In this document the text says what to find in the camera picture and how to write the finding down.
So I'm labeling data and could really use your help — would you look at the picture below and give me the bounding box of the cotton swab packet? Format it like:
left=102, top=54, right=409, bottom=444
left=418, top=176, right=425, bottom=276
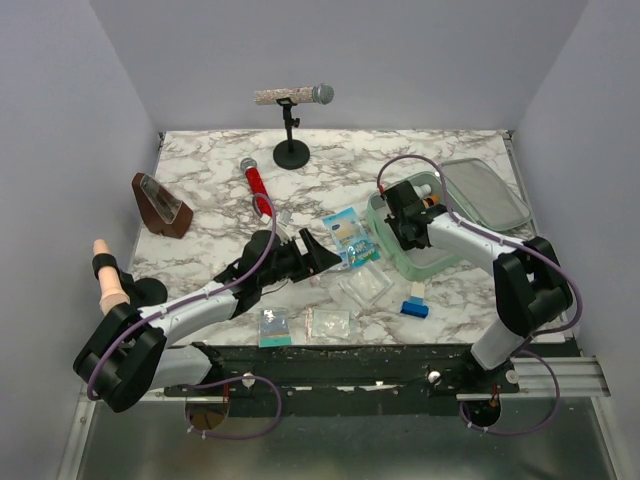
left=322, top=207, right=380, bottom=269

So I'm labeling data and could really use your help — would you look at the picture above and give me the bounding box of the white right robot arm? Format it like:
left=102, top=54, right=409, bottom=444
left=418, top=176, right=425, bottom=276
left=380, top=181, right=574, bottom=392

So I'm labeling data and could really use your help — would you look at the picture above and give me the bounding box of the clear gauze pouch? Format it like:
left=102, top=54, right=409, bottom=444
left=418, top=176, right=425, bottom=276
left=339, top=262, right=394, bottom=307

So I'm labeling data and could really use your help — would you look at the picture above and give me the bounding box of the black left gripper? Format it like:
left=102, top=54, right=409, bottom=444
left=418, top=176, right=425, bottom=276
left=259, top=228, right=342, bottom=288

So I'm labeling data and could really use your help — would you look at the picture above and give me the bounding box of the black round stand base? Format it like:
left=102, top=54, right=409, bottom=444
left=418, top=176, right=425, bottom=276
left=129, top=277, right=168, bottom=308

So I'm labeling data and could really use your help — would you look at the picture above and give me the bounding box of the white plastic bottle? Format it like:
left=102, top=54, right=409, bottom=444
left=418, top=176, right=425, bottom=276
left=413, top=184, right=432, bottom=198

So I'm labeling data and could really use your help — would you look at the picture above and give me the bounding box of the red microphone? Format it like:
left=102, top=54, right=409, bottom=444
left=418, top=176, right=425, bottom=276
left=240, top=157, right=273, bottom=217

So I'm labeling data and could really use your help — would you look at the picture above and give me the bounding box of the brown metronome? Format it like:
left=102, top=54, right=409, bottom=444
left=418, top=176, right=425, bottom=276
left=131, top=173, right=193, bottom=239

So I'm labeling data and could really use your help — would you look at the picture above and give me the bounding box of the beige microphone on stand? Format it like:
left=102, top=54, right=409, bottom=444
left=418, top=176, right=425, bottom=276
left=98, top=265, right=130, bottom=314

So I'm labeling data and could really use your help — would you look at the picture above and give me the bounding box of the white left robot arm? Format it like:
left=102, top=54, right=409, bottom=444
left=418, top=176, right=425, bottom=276
left=73, top=229, right=341, bottom=413

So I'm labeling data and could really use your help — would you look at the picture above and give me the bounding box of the small teal zip bag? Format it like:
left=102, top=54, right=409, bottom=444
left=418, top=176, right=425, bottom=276
left=258, top=308, right=292, bottom=348

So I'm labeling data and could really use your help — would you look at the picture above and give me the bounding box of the green medicine kit case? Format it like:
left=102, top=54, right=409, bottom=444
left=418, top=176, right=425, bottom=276
left=366, top=158, right=531, bottom=281

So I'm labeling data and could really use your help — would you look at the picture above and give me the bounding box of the black microphone stand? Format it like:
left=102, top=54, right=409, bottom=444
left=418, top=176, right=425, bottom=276
left=273, top=97, right=310, bottom=170

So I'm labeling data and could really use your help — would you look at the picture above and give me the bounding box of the brown medicine bottle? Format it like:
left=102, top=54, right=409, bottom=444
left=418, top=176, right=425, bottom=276
left=422, top=195, right=440, bottom=208

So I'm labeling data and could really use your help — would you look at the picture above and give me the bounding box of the blue white toy brick stack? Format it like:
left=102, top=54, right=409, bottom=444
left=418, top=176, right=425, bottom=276
left=400, top=282, right=429, bottom=319

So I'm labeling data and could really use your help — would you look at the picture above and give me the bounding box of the clear bag of masks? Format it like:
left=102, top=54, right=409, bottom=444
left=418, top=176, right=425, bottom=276
left=305, top=308, right=353, bottom=342

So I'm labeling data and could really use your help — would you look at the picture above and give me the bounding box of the glitter microphone on stand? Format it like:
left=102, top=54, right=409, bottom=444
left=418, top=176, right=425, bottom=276
left=254, top=83, right=335, bottom=106

